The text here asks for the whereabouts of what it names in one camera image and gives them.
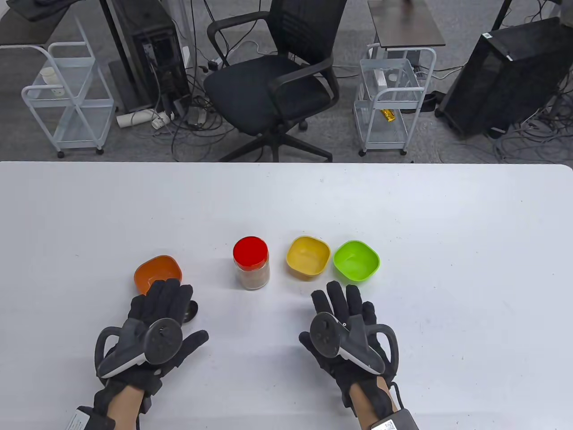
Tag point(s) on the person's left hand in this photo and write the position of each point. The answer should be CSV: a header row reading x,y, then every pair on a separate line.
x,y
179,304

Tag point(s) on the person's right hand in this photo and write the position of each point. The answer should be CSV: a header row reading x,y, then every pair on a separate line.
x,y
340,300

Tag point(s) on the black spoon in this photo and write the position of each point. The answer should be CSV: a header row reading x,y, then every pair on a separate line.
x,y
191,312

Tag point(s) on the green plastic dish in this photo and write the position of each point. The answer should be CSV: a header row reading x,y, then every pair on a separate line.
x,y
356,262

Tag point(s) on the orange plastic dish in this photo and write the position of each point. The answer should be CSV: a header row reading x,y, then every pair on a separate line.
x,y
156,269

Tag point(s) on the yellow plastic dish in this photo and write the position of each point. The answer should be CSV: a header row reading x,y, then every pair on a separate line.
x,y
308,257

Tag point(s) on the brown sugar granules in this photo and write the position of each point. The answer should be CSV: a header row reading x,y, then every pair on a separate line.
x,y
254,282

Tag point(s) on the clear glass jar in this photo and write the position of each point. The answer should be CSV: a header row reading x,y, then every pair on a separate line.
x,y
264,274

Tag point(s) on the red jar lid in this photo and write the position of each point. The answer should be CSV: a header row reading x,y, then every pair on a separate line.
x,y
250,251

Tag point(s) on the person's right forearm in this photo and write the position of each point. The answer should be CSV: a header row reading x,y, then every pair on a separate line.
x,y
362,403

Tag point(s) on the grey motion controller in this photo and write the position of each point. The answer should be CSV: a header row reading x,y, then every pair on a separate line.
x,y
327,333
156,342

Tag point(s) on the black wrist sensor box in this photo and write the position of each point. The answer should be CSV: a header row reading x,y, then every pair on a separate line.
x,y
398,421
89,419

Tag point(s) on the white plug adapter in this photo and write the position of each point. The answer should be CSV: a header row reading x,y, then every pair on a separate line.
x,y
157,122

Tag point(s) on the yellow snack packet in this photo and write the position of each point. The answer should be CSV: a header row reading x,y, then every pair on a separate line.
x,y
388,115

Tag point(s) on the white tube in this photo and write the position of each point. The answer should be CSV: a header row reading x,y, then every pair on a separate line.
x,y
134,118

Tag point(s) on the black office chair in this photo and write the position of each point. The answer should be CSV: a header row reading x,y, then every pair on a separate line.
x,y
264,94

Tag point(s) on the black computer tower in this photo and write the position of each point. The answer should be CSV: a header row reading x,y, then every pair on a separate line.
x,y
152,45
501,76

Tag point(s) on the white paper cup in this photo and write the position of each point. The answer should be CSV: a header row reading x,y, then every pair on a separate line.
x,y
49,76

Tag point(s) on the grey desk leg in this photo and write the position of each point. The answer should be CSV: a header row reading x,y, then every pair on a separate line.
x,y
118,45

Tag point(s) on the small brown table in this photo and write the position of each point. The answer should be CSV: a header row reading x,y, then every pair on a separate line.
x,y
403,27

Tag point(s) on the dark desk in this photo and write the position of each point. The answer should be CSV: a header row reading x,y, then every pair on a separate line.
x,y
27,31

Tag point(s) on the black bag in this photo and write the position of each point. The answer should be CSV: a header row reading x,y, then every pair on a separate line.
x,y
40,8

